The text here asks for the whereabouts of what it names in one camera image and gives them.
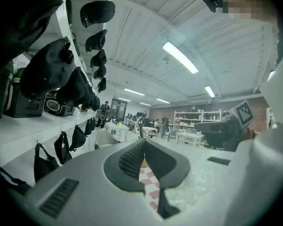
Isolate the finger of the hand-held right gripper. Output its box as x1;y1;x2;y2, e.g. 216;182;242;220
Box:
195;122;230;133

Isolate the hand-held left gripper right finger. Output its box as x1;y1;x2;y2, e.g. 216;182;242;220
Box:
145;139;235;226

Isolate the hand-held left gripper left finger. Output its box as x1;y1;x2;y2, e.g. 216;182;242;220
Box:
18;139;167;226

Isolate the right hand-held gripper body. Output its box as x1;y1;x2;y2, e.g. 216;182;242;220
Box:
204;99;253;150

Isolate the person's right forearm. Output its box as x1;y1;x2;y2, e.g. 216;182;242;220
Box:
240;127;259;141

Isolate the white open shelf unit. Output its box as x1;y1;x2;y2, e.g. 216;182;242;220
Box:
173;108;222;136

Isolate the white long desk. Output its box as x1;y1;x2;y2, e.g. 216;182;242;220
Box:
175;131;206;148

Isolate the pink white checked tablecloth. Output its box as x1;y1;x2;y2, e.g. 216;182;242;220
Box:
138;163;162;211

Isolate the grey armchair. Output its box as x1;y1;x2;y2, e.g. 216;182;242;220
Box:
94;129;121;150

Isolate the white square table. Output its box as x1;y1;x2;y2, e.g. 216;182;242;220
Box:
107;122;130;142

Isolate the group of ceiling strip lights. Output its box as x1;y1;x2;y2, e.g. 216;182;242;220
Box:
117;41;216;105

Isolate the white shelving rack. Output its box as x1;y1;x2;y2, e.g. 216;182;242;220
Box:
0;0;116;188

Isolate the dark glass double door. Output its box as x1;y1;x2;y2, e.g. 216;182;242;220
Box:
110;97;128;121

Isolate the row of black backpacks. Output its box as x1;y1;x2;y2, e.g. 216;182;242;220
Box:
0;0;76;120

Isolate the person's head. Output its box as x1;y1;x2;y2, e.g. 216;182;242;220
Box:
216;0;278;25

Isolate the row of black caps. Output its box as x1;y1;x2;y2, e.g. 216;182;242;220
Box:
21;0;116;183

